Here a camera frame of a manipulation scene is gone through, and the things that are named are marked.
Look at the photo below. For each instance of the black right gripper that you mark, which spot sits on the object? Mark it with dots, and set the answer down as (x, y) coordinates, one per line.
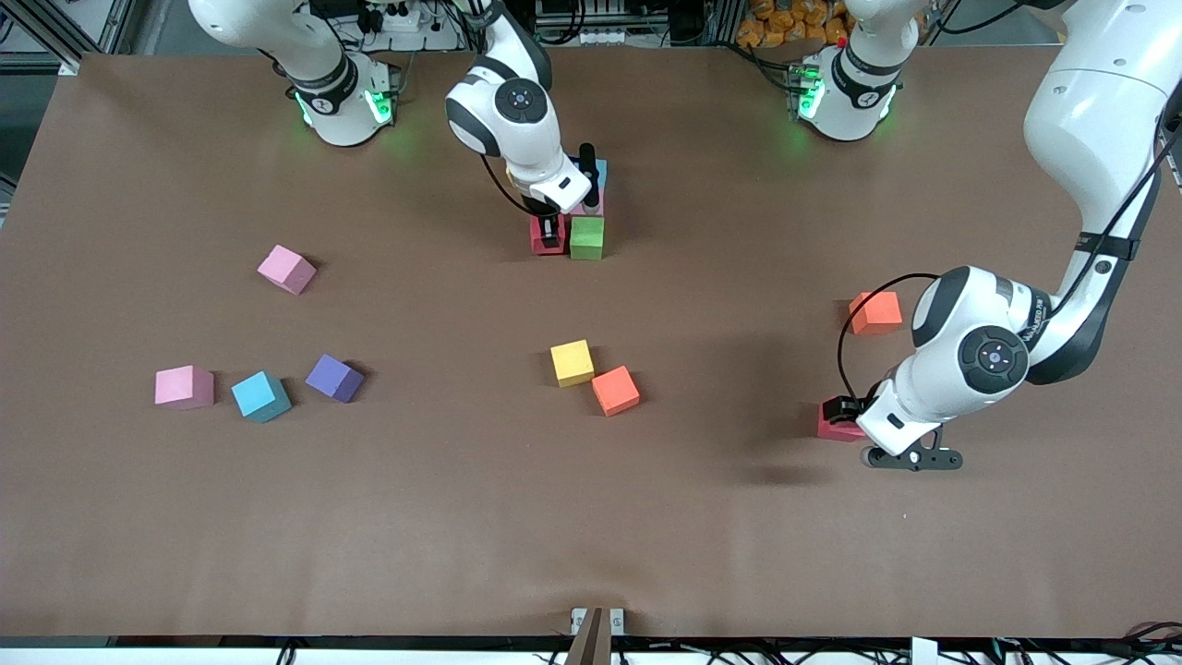
(549, 225)

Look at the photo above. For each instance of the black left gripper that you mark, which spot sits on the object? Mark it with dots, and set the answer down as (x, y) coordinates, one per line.
(848, 407)

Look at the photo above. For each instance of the red foam cube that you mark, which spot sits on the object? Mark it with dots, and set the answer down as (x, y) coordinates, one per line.
(537, 242)
(836, 427)

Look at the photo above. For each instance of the green foam cube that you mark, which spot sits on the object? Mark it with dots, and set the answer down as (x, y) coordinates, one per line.
(586, 238)

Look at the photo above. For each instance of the pink foam cube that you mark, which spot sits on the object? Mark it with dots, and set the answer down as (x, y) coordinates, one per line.
(593, 209)
(184, 388)
(286, 271)

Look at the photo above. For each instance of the cyan foam cube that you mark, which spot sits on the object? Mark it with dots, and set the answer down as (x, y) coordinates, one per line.
(260, 398)
(601, 174)

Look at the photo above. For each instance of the orange foam cube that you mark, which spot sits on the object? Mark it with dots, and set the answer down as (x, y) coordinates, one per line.
(877, 312)
(615, 392)

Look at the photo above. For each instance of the purple foam cube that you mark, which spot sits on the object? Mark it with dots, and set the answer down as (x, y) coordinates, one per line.
(333, 380)

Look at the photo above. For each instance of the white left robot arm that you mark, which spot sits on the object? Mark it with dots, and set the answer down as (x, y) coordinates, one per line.
(1099, 111)

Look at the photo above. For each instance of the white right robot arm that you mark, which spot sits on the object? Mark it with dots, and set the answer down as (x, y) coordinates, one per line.
(517, 111)

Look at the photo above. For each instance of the yellow foam cube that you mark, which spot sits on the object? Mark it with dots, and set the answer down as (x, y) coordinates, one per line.
(572, 364)

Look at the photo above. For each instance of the grey electronics box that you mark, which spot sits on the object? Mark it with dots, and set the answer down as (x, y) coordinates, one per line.
(586, 35)

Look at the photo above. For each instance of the white power strip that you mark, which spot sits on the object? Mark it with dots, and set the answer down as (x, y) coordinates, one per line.
(434, 39)

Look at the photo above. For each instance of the brown paper table cover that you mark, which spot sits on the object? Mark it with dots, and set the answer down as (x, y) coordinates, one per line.
(646, 517)

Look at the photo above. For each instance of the pile of orange packets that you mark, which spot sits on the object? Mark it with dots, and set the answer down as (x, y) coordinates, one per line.
(785, 23)

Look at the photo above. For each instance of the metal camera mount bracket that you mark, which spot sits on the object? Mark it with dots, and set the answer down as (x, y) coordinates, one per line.
(597, 637)

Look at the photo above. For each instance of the aluminium frame rail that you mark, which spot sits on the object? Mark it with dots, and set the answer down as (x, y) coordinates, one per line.
(65, 51)

